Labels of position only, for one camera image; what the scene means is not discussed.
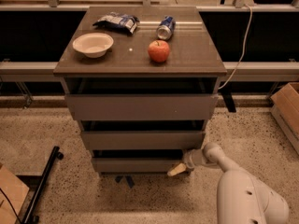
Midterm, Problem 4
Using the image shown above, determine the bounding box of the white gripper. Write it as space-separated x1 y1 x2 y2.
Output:
167 149 206 176

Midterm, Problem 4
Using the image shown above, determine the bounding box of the grey bottom drawer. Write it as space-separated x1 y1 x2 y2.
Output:
92 149 185 174

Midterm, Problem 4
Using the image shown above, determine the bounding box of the grey drawer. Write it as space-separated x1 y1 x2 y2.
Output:
81 120 206 150
66 77 218 121
92 149 185 174

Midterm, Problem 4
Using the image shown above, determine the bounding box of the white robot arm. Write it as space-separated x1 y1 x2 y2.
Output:
167 143 290 224

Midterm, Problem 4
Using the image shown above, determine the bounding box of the grey middle drawer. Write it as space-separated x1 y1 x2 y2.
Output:
81 120 206 150

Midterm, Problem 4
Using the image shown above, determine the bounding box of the grey drawer cabinet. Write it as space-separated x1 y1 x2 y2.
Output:
52 6 228 176

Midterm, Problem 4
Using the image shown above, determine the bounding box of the grey top drawer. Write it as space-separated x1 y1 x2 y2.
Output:
66 77 218 121

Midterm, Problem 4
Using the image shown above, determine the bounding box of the blue tape cross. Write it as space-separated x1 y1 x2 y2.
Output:
115 175 135 189

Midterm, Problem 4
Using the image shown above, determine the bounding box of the red apple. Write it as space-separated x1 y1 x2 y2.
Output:
148 40 170 63

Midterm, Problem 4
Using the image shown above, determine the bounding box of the cardboard box right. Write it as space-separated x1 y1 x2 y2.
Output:
271 82 299 154

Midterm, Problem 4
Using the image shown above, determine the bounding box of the blue soda can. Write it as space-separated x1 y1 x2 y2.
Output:
156 16 176 40

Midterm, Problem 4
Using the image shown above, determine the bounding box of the white paper bowl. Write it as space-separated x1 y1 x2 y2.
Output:
72 33 114 58

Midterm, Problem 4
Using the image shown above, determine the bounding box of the blue white chip bag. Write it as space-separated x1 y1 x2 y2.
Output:
93 12 139 34

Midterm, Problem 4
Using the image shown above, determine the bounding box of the black wheeled stand bar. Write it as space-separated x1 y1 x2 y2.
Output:
21 146 64 224

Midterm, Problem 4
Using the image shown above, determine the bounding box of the white cable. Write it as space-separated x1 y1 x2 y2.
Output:
218 4 254 91

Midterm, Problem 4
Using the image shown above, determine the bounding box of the black cable left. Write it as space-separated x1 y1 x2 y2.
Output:
0 187 23 224

